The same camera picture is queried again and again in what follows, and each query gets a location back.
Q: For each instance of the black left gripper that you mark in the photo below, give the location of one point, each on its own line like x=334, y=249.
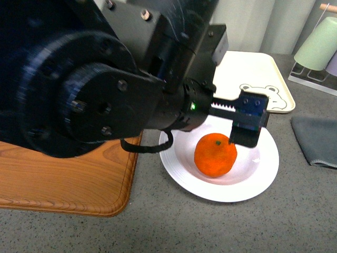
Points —
x=189, y=106

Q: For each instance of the orange fruit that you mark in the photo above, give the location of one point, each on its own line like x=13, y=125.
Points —
x=214, y=156

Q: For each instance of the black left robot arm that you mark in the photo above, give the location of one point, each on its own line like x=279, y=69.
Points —
x=75, y=75

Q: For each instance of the beige bear serving tray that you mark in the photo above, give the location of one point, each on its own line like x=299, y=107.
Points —
x=253, y=72

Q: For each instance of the grey folded cloth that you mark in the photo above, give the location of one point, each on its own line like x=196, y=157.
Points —
x=317, y=139

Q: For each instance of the green cup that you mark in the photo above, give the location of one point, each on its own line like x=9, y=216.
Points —
x=317, y=50

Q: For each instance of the purple cup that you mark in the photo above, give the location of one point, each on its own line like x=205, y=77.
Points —
x=331, y=67

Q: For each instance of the wooden brown tray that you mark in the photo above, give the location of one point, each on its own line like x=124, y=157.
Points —
x=96, y=184

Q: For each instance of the white cup rack wooden handle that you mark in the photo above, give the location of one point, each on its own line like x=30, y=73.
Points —
x=319, y=80

